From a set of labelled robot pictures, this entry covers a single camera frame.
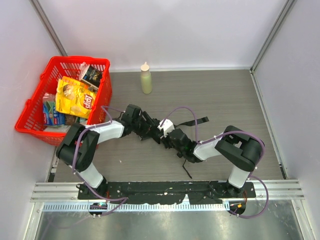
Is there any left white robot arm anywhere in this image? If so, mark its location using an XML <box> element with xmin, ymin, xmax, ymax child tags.
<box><xmin>56</xmin><ymin>104</ymin><xmax>160</xmax><ymax>198</ymax></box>

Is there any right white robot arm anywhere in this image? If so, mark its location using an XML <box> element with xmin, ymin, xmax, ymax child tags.
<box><xmin>157</xmin><ymin>125</ymin><xmax>265</xmax><ymax>197</ymax></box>

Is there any pale green squeeze bottle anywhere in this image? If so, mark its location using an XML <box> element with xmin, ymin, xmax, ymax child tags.
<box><xmin>140</xmin><ymin>62</ymin><xmax>153</xmax><ymax>94</ymax></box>

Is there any black and white snack box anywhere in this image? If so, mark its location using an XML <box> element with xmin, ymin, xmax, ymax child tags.
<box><xmin>78</xmin><ymin>63</ymin><xmax>103</xmax><ymax>90</ymax></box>

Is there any yellow Lays chip bag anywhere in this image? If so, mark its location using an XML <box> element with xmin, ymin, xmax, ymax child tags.
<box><xmin>55</xmin><ymin>76</ymin><xmax>97</xmax><ymax>119</ymax></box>

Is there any white plastic bag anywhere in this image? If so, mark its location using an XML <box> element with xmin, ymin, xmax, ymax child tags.
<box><xmin>43</xmin><ymin>119</ymin><xmax>90</xmax><ymax>135</ymax></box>

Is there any blue snack package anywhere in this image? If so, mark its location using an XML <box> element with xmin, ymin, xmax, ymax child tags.
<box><xmin>42</xmin><ymin>101</ymin><xmax>65</xmax><ymax>127</ymax></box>

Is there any red plastic shopping basket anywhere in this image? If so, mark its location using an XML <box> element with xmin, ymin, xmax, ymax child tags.
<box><xmin>14</xmin><ymin>56</ymin><xmax>112</xmax><ymax>146</ymax></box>

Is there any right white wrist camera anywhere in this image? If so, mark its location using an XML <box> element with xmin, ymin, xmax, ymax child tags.
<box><xmin>157</xmin><ymin>119</ymin><xmax>175</xmax><ymax>137</ymax></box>

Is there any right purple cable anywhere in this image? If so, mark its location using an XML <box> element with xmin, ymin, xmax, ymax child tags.
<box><xmin>161</xmin><ymin>106</ymin><xmax>270</xmax><ymax>221</ymax></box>

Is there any purple cable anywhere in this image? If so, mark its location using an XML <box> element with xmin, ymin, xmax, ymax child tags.
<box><xmin>161</xmin><ymin>106</ymin><xmax>270</xmax><ymax>221</ymax></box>
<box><xmin>72</xmin><ymin>105</ymin><xmax>129</xmax><ymax>221</ymax></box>

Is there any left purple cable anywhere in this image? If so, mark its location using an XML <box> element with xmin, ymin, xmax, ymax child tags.
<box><xmin>72</xmin><ymin>105</ymin><xmax>129</xmax><ymax>221</ymax></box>

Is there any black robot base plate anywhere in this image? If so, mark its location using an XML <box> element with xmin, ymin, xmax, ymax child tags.
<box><xmin>94</xmin><ymin>180</ymin><xmax>256</xmax><ymax>205</ymax></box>

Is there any white slotted cable duct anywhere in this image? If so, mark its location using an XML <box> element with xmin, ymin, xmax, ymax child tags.
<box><xmin>42</xmin><ymin>201</ymin><xmax>230</xmax><ymax>212</ymax></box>

